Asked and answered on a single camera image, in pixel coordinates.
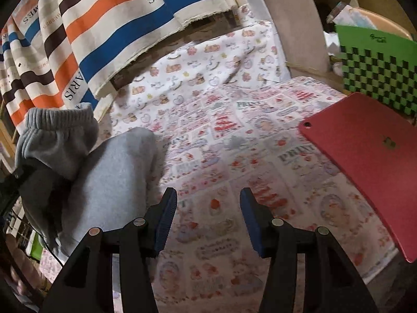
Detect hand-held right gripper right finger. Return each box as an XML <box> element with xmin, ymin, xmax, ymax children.
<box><xmin>239</xmin><ymin>187</ymin><xmax>380</xmax><ymax>313</ymax></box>

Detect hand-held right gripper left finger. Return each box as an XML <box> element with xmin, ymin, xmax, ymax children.
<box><xmin>41</xmin><ymin>187</ymin><xmax>178</xmax><ymax>313</ymax></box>

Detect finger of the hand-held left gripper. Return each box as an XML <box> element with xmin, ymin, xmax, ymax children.
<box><xmin>10</xmin><ymin>163</ymin><xmax>35</xmax><ymax>186</ymax></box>

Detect grey pants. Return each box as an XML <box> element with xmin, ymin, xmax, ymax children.
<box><xmin>15</xmin><ymin>103</ymin><xmax>163</xmax><ymax>258</ymax></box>

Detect green bag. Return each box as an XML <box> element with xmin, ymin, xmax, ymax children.
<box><xmin>29</xmin><ymin>243</ymin><xmax>44</xmax><ymax>263</ymax></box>

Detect strawberry print blanket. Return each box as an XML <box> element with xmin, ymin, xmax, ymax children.
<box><xmin>39</xmin><ymin>76</ymin><xmax>408</xmax><ymax>313</ymax></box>

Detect red tablet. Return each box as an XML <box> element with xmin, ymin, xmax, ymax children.
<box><xmin>299</xmin><ymin>92</ymin><xmax>417</xmax><ymax>263</ymax></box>

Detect bear print bed sheet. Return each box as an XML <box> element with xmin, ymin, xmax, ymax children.
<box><xmin>98</xmin><ymin>21</ymin><xmax>290</xmax><ymax>137</ymax></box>

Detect striped cloth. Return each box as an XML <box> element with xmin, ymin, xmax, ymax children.
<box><xmin>0</xmin><ymin>0</ymin><xmax>237</xmax><ymax>137</ymax></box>

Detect green checkered board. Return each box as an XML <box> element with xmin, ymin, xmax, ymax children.
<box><xmin>334</xmin><ymin>24</ymin><xmax>417</xmax><ymax>118</ymax></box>

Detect beige panel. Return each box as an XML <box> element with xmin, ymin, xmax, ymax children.
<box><xmin>249</xmin><ymin>0</ymin><xmax>331</xmax><ymax>74</ymax></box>

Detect beige round tub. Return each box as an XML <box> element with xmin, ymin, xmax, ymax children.
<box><xmin>335</xmin><ymin>5</ymin><xmax>414</xmax><ymax>43</ymax></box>

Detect black cable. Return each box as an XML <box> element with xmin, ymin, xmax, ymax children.
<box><xmin>39</xmin><ymin>231</ymin><xmax>64</xmax><ymax>266</ymax></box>

